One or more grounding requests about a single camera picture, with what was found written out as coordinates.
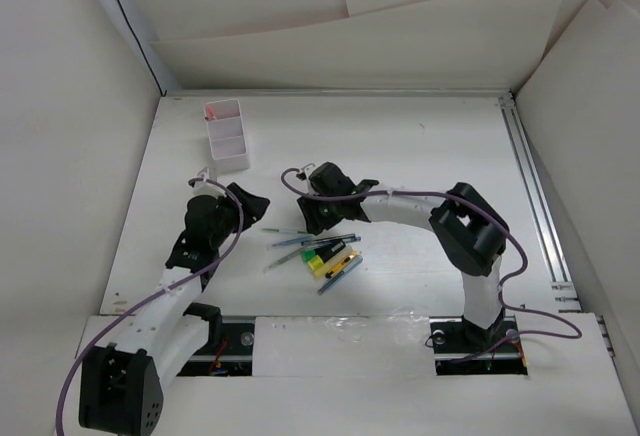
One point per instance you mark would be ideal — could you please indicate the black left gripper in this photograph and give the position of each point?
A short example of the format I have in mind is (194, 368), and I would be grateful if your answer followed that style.
(253, 206)

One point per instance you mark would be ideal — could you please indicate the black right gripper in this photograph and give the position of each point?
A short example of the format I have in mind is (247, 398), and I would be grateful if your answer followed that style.
(315, 223)

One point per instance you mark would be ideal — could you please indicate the green clear gel pen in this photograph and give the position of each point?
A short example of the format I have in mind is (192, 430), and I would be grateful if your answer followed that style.
(284, 231)

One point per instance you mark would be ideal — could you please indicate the red capped gel pen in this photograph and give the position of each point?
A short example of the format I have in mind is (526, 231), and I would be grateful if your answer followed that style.
(209, 114)

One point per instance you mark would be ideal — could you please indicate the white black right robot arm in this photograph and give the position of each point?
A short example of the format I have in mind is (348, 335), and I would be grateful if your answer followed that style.
(461, 220)

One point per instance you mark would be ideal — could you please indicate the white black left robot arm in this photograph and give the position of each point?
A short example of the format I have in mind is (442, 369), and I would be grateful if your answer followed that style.
(122, 383)

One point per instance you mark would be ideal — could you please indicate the black marker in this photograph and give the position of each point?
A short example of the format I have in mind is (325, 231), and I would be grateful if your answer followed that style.
(331, 249)

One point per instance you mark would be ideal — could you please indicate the black thin pen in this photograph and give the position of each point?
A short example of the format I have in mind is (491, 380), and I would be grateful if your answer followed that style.
(347, 238)

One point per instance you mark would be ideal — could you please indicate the yellow black pen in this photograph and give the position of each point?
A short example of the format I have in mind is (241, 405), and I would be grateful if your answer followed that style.
(342, 264)

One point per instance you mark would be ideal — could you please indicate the yellow highlighter marker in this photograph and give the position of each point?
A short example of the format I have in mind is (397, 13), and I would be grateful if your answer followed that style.
(319, 268)

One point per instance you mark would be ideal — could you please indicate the blue grey pen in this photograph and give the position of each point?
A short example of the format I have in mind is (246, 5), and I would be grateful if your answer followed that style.
(345, 270)

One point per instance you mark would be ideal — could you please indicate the grey clear pen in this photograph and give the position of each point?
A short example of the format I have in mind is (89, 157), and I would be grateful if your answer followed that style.
(284, 259)

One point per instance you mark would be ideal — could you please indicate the white divided organizer container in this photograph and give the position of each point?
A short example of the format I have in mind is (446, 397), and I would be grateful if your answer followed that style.
(227, 137)

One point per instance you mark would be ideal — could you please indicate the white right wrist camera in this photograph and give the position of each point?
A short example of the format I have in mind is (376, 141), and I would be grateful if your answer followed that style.
(305, 171)

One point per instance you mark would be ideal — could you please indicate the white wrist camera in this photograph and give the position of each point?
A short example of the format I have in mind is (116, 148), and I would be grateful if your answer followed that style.
(205, 176)
(305, 171)

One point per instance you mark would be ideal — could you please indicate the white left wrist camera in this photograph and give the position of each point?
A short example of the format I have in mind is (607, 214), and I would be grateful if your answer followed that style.
(205, 176)

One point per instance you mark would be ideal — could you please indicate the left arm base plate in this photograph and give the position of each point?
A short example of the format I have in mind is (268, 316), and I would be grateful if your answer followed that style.
(231, 357)

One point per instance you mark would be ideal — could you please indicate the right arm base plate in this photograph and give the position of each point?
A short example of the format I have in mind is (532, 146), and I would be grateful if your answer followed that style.
(459, 351)

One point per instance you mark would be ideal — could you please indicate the aluminium rail right side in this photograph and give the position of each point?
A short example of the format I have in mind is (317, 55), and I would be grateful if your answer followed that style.
(561, 283)

